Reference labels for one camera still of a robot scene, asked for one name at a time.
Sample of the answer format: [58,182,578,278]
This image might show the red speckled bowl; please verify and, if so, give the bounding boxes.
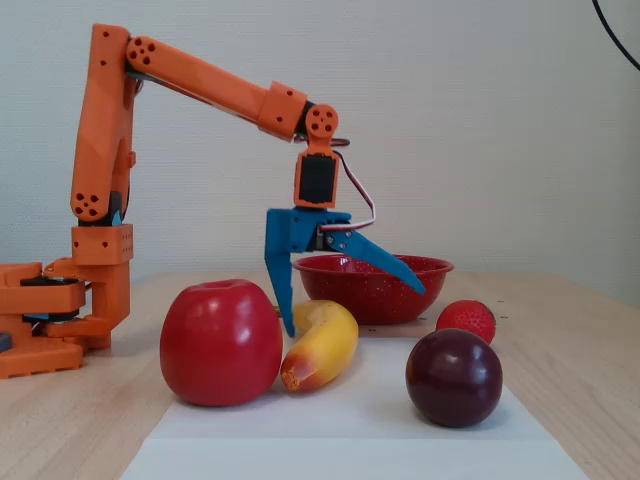
[291,253,456,327]

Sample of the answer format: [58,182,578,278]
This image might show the orange robot base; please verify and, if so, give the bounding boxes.
[0,261,87,380]

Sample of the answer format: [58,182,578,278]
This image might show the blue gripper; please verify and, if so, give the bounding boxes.
[264,206,428,339]

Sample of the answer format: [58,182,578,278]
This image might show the black hanging cable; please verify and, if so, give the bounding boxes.
[591,0,640,72]

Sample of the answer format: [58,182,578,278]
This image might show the red white black servo cable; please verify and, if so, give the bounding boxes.
[319,137,377,235]

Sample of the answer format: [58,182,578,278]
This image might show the dark purple plum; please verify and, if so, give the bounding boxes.
[404,327,504,429]

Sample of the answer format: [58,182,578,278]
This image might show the yellow banana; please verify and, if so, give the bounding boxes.
[279,298,361,394]

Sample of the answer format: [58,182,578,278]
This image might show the red apple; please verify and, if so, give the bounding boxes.
[159,278,285,408]

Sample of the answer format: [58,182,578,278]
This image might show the white paper sheet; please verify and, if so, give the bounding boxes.
[143,332,557,442]
[118,437,592,480]

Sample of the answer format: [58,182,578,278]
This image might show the red strawberry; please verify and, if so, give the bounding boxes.
[435,299,498,347]

